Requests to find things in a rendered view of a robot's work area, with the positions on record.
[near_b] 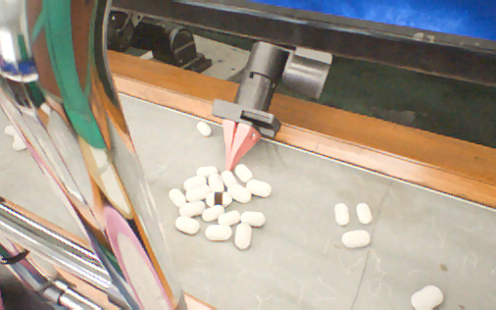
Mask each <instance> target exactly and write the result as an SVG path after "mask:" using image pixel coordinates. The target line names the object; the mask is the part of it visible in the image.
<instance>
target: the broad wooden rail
mask: <svg viewBox="0 0 496 310"><path fill-rule="evenodd" d="M107 52H108V58H109V63H110V67H111V70H112V74H113V79H114V82H115V85H116V88H117V90H118V93H120V94H123V95H126V96H132V97H135V98H137V99H140V100H143V101H146V102H149V103H151V104H158V105H160V106H163V107H166V108H169V109H172V110H174V111H177V112H182V113H185V114H188V115H190V116H194V117H196V118H199V119H202V120H208V121H210V122H213V123H216V124H219V125H222V126H223V119H219V118H217V117H214V116H213V115H211V112H212V109H213V107H212V105H213V103H214V100H215V99H221V100H224V101H227V102H230V103H233V101H234V99H235V96H236V92H237V89H238V86H239V84H238V83H235V82H231V81H228V80H224V79H221V78H217V77H209V76H205V75H201V74H198V73H194V72H191V71H188V70H186V69H179V68H175V67H172V66H168V65H165V64H161V63H158V62H155V61H148V60H144V59H141V58H137V57H134V56H130V55H127V54H125V53H121V52H114V51H111V50H107ZM268 113H271V114H273V115H275V116H276V117H277V119H278V120H279V121H280V123H281V127H280V130H279V132H278V133H277V135H276V138H275V139H273V138H270V137H268V136H264V135H262V134H261V137H262V138H265V139H268V140H273V141H276V142H279V143H282V144H284V145H287V146H293V147H296V148H298V149H301V150H305V151H307V152H310V153H316V154H319V155H321V156H323V157H326V158H329V159H332V160H335V161H341V162H343V163H346V164H349V165H352V166H355V167H358V168H363V169H366V170H369V171H372V172H375V173H378V174H381V175H383V176H389V177H392V178H394V179H397V180H399V181H405V182H407V183H413V184H416V185H419V186H422V187H424V188H428V189H431V190H433V191H439V192H442V193H445V194H447V195H450V196H454V197H456V198H459V199H465V200H468V201H470V202H472V203H475V204H479V205H481V206H484V207H490V208H493V209H495V210H496V149H495V148H491V147H484V146H480V145H478V144H474V143H471V142H467V141H463V140H460V139H454V138H450V137H447V136H444V135H440V134H437V133H433V132H430V131H422V130H420V129H414V128H410V127H406V126H403V125H396V124H392V123H390V122H386V121H383V120H380V119H376V118H369V117H366V116H363V115H359V114H356V113H352V112H349V111H342V110H338V109H335V108H332V107H328V106H325V105H319V104H315V103H312V102H308V101H305V100H302V99H299V98H292V97H288V96H285V95H281V94H277V93H274V94H273V99H272V101H271V106H270V109H269V111H268Z"/></svg>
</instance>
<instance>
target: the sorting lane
mask: <svg viewBox="0 0 496 310"><path fill-rule="evenodd" d="M119 96H120V97H121V103H122V105H123V108H124V112H125V115H126V117H127V120H128V126H129V129H130V132H131V134H132V137H133V139H134V142H135V145H136V150H137V153H138V155H139V158H140V161H141V163H142V166H143V168H144V175H145V177H146V179H147V181H148V184H149V187H150V189H151V195H152V197H153V200H154V203H155V205H156V208H157V210H158V217H159V219H160V222H161V225H162V227H163V230H164V232H165V238H166V240H167V243H168V246H169V248H170V251H171V254H172V259H173V262H174V266H175V268H176V271H177V276H178V279H179V282H180V284H181V287H182V290H183V291H184V292H187V293H189V294H191V295H192V296H194V297H196V298H198V299H199V300H202V301H204V302H206V303H207V304H209V305H211V306H213V307H216V308H218V309H220V310H416V309H415V308H414V306H413V305H412V303H411V297H412V296H413V294H415V293H416V292H418V291H419V290H422V289H423V288H424V287H426V286H427V285H434V286H436V287H437V288H438V289H439V290H441V291H442V302H441V303H440V304H439V305H437V306H434V307H433V308H432V309H431V310H496V210H495V209H493V208H490V207H484V206H481V205H479V204H475V203H472V202H470V201H468V200H465V199H459V198H456V197H454V196H450V195H447V194H445V193H442V192H439V191H433V190H431V189H428V188H424V187H422V186H419V185H416V184H413V183H407V182H405V181H399V180H397V179H394V178H392V177H389V176H383V175H381V174H378V173H375V172H372V171H369V170H366V169H363V168H358V167H355V166H352V165H349V164H346V163H343V162H341V161H335V160H332V159H329V158H326V157H323V156H321V155H319V154H316V153H310V152H307V151H305V150H301V149H298V148H296V147H293V146H287V145H284V144H282V143H279V142H276V141H273V140H268V139H265V138H262V137H261V138H260V140H258V141H257V143H256V144H255V145H254V146H253V147H251V148H250V150H249V151H247V152H246V153H244V155H243V157H242V158H241V160H239V161H238V163H237V166H238V165H244V166H246V167H247V168H248V169H249V170H250V173H252V175H253V178H252V180H257V181H263V182H266V183H268V184H269V185H270V186H271V189H272V191H271V194H270V195H269V196H267V197H262V196H258V195H256V194H252V193H251V199H250V201H249V202H247V203H241V202H239V201H236V200H235V199H233V198H231V199H232V201H231V203H230V204H229V206H228V207H225V208H223V209H224V214H226V213H229V212H230V211H233V210H235V211H237V212H238V213H239V214H240V215H243V213H244V212H259V213H262V214H263V215H264V217H265V222H264V224H263V225H261V226H259V227H254V226H250V228H251V235H250V245H249V246H248V247H246V248H245V249H240V248H238V247H237V246H236V244H235V238H236V228H237V226H238V225H239V224H241V223H242V222H241V219H240V221H239V222H238V223H236V224H233V225H230V226H229V227H230V229H231V236H230V238H228V239H225V240H209V239H208V238H207V237H206V234H205V232H206V229H207V228H208V226H211V225H219V218H217V219H215V220H214V221H212V222H206V221H204V220H203V218H202V214H201V215H198V216H191V217H188V218H191V219H194V220H195V221H197V222H198V224H199V225H200V230H199V231H198V232H196V233H195V234H190V233H187V232H181V231H180V230H179V229H178V228H177V227H176V226H175V221H176V219H177V218H178V217H181V216H180V215H179V214H180V213H179V209H180V207H176V206H175V205H174V203H173V201H172V200H171V199H170V197H169V193H170V191H171V190H172V189H174V188H178V189H179V190H180V192H181V194H182V195H184V196H185V197H186V193H187V190H186V189H185V188H184V187H183V184H184V182H185V181H187V180H188V179H191V178H194V177H196V176H197V174H196V172H197V170H198V169H199V168H200V167H216V168H217V174H219V175H220V176H222V173H223V172H224V171H226V169H225V142H224V135H223V126H222V125H219V124H216V123H213V122H210V121H208V120H202V119H199V118H196V117H194V116H190V115H188V114H185V113H182V112H177V111H174V110H172V109H169V108H166V107H163V106H160V105H158V104H151V103H149V102H146V101H143V100H140V99H137V98H135V97H132V96H126V95H123V94H120V93H119ZM200 122H205V123H206V124H207V125H208V126H209V127H210V129H211V133H210V135H209V136H204V135H203V134H202V133H200V131H199V130H198V129H197V125H198V123H200ZM7 126H12V125H11V123H10V121H9V120H8V118H6V115H5V113H4V111H3V110H2V109H1V108H0V196H2V197H4V198H5V199H8V200H10V201H12V202H13V203H15V204H17V205H19V206H22V207H24V208H25V209H27V211H29V212H31V213H33V214H36V215H38V216H40V217H42V218H43V219H44V220H46V221H50V222H51V223H53V224H55V225H57V226H58V227H60V228H64V229H65V230H66V231H68V232H70V233H73V234H76V235H78V236H80V237H81V238H83V239H84V240H86V239H85V238H84V236H83V235H82V234H81V231H80V229H79V228H78V227H77V226H76V224H75V223H74V220H73V218H72V217H71V215H70V214H69V213H68V212H67V210H66V207H65V205H63V203H62V202H61V201H60V199H59V196H58V195H57V193H56V192H55V190H53V188H52V187H51V183H49V181H48V180H47V179H46V178H45V177H44V176H43V172H42V171H41V169H39V167H38V166H37V164H36V162H35V160H34V159H33V157H32V156H31V155H30V154H28V150H27V148H25V149H23V150H16V149H15V148H14V141H15V140H14V137H13V136H9V135H7V134H6V133H5V129H6V127H7ZM237 166H236V167H237ZM236 167H234V169H233V170H232V171H231V173H232V175H233V176H234V178H235V179H236V181H237V184H238V185H240V186H243V187H245V188H246V185H247V183H248V182H243V181H242V180H241V179H240V178H239V177H238V176H237V173H236V172H235V168H236ZM337 203H344V204H345V205H346V206H347V208H348V214H349V222H348V224H347V225H345V226H340V225H338V224H337V222H336V220H335V211H334V208H335V206H336V204H337ZM359 204H367V205H368V206H369V208H370V211H371V214H372V221H371V222H370V223H369V224H367V225H364V224H362V223H361V222H360V220H359V217H358V213H357V206H358V205H359ZM354 231H365V232H367V233H368V234H369V235H370V238H371V241H370V242H369V245H367V246H364V247H360V248H346V246H345V245H344V244H343V242H342V236H343V235H344V234H345V233H349V232H354Z"/></svg>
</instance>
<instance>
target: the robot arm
mask: <svg viewBox="0 0 496 310"><path fill-rule="evenodd" d="M331 60H332V56H331V54H330V53H323V52H318V51H314V50H309V49H305V48H301V47H293V46H288V45H284V44H279V43H275V42H271V41H266V40H263V41H259V42H256V43H254V45H253V47H252V49H251V52H250V57H249V60H248V62H247V64H246V67H245V70H244V72H243V78H242V79H241V82H240V84H239V86H238V89H237V92H236V96H235V99H234V101H233V103H230V102H227V101H224V100H221V99H215V100H214V103H213V105H212V107H213V109H212V112H211V115H213V116H214V117H217V118H219V119H223V135H224V142H225V169H226V170H227V171H230V172H231V171H232V170H233V169H234V167H236V166H237V163H238V161H239V160H241V158H242V157H243V155H244V153H246V152H247V151H249V150H250V148H251V147H253V146H254V145H255V144H256V143H257V141H258V140H260V138H261V134H262V135H264V136H268V137H270V138H273V139H275V138H276V135H277V133H278V132H279V130H280V127H281V123H280V121H279V120H278V119H277V117H276V116H275V115H273V114H271V113H268V111H269V109H270V106H271V101H272V99H273V94H274V92H275V89H276V86H277V85H278V79H279V77H280V74H281V71H282V69H283V67H284V64H285V62H286V61H287V62H286V65H285V70H284V74H283V77H282V82H283V83H284V89H285V90H288V91H293V92H297V93H299V94H302V95H306V96H308V97H311V98H317V99H319V98H320V97H321V93H322V88H323V83H324V81H325V78H326V77H327V74H328V73H329V71H328V70H329V65H330V62H331Z"/></svg>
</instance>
